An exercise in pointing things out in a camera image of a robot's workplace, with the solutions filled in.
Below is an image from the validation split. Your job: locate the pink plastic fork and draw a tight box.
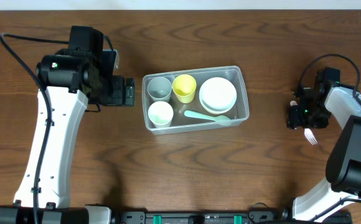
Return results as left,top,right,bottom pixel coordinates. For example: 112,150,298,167
289,100,319,146

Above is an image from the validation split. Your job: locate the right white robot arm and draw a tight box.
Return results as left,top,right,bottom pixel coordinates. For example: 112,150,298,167
291,86,361,223

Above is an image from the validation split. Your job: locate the clear plastic container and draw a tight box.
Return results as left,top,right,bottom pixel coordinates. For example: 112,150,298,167
142,65,250,135

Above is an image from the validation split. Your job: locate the yellow plastic cup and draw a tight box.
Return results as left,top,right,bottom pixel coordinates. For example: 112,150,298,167
172,74,197,104

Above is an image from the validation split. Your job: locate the grey plastic cup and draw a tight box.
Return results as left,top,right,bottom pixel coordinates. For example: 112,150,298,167
147,77,172,103

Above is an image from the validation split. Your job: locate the pale green plastic spoon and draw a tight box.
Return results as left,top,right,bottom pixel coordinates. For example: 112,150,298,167
184,110,232,126

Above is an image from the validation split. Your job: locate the white bowl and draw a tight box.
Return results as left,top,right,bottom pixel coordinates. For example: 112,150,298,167
199,77,237,109

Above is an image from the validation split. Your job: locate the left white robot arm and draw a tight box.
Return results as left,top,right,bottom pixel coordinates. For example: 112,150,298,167
0,50,135,223

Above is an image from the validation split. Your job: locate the white plastic cup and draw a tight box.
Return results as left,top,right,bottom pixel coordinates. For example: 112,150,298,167
148,101,174,128

